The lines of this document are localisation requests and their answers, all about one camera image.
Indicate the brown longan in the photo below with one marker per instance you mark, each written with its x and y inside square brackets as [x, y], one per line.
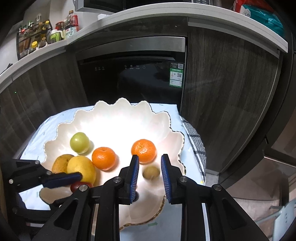
[150, 172]

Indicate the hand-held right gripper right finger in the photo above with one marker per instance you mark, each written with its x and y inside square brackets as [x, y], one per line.
[165, 178]

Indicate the large orange tangerine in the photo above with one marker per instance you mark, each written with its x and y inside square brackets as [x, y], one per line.
[143, 150]

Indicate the teal plastic package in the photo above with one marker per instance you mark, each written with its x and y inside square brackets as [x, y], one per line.
[266, 19]

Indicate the green-lidded container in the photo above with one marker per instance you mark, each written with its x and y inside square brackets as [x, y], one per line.
[55, 36]

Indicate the white-labelled sauce bottle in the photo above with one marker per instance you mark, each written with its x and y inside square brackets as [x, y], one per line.
[72, 29]

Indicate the group of seasoning bottles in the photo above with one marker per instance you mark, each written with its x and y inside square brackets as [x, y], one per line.
[32, 30]

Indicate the black microwave oven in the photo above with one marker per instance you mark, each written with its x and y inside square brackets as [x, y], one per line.
[104, 4]

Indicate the blueberry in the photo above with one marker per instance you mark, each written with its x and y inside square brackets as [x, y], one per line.
[137, 195]

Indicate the dark wood kitchen counter cabinet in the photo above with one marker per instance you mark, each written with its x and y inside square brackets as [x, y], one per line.
[231, 92]

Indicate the red plastic bag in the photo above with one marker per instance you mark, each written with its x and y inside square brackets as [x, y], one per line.
[252, 3]

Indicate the white scalloped bowl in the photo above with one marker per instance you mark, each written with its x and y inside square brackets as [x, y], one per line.
[120, 129]

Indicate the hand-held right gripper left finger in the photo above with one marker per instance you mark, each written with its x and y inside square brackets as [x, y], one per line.
[134, 178]

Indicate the light blue patterned tablecloth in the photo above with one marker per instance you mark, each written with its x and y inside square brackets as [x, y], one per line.
[165, 110]

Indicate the red grape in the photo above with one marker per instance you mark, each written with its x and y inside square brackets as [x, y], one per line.
[78, 185]

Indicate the light blue plastic chair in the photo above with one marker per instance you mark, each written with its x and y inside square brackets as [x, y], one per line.
[282, 213]

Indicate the yellow mango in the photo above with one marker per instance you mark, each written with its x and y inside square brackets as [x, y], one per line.
[60, 163]

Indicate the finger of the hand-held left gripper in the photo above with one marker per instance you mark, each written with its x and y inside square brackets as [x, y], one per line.
[32, 212]
[64, 179]

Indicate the black built-in dishwasher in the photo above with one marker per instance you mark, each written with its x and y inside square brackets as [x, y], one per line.
[104, 83]

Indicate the small orange tangerine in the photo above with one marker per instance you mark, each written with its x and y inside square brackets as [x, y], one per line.
[103, 158]

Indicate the red-lidded jar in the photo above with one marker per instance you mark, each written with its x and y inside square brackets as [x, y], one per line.
[59, 25]

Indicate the yellow lemon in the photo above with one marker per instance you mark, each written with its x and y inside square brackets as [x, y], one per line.
[83, 168]

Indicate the yellow-capped bottle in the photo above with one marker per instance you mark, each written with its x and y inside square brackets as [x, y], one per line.
[34, 44]

